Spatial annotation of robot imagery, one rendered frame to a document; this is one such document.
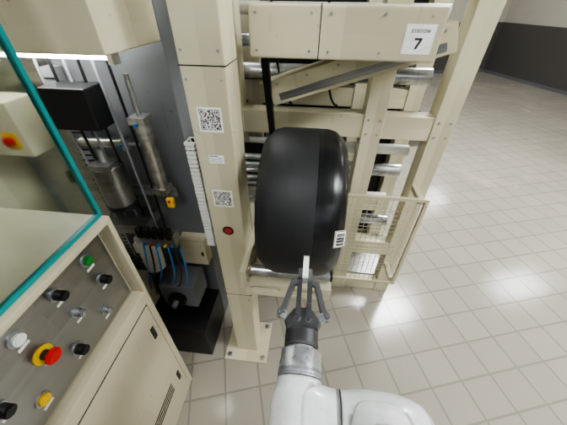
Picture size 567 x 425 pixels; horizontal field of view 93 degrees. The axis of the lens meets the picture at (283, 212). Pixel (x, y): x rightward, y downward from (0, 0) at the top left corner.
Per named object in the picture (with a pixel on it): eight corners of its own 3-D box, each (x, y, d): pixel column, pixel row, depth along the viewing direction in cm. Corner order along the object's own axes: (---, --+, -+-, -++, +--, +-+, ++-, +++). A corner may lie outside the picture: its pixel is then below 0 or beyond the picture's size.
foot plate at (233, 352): (224, 358, 170) (224, 357, 169) (234, 320, 191) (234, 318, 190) (266, 363, 168) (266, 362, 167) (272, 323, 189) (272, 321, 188)
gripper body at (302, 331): (321, 346, 56) (322, 303, 62) (281, 341, 57) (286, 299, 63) (318, 356, 62) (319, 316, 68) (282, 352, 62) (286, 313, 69)
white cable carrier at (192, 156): (207, 245, 117) (183, 142, 87) (211, 237, 121) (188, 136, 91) (218, 246, 117) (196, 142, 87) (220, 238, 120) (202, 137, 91)
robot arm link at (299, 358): (277, 370, 52) (280, 338, 56) (278, 380, 59) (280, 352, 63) (323, 376, 52) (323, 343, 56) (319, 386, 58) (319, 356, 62)
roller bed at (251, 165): (239, 203, 149) (233, 154, 131) (245, 188, 161) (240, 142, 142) (274, 206, 148) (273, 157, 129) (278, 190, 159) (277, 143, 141)
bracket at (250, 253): (240, 287, 112) (239, 271, 106) (258, 224, 143) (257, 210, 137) (249, 287, 112) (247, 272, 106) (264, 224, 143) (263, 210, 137)
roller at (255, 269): (247, 270, 110) (249, 260, 114) (248, 276, 113) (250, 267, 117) (332, 277, 108) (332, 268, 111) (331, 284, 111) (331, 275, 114)
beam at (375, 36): (249, 58, 92) (245, 2, 82) (261, 47, 111) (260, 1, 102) (434, 64, 87) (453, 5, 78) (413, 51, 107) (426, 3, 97)
